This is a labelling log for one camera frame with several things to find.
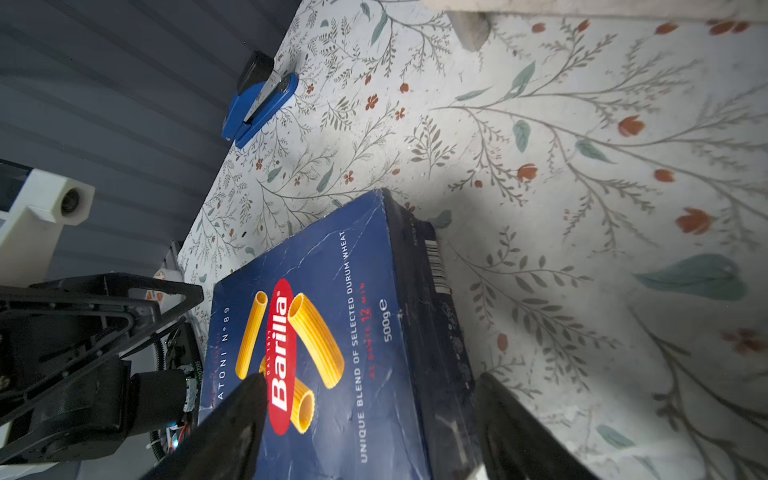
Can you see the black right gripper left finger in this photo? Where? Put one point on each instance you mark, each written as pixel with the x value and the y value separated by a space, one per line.
pixel 226 445

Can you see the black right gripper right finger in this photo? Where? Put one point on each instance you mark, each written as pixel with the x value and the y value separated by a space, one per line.
pixel 514 444

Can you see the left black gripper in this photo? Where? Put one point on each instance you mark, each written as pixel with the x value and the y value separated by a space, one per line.
pixel 75 324

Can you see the blue Barilla rigatoni box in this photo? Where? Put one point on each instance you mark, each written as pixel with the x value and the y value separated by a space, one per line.
pixel 352 326

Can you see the white two-tier shelf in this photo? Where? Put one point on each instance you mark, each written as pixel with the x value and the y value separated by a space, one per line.
pixel 469 17

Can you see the blue stapler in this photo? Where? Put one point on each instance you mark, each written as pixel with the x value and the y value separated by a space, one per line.
pixel 260 93

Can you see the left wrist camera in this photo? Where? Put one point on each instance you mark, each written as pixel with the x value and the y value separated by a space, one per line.
pixel 35 207

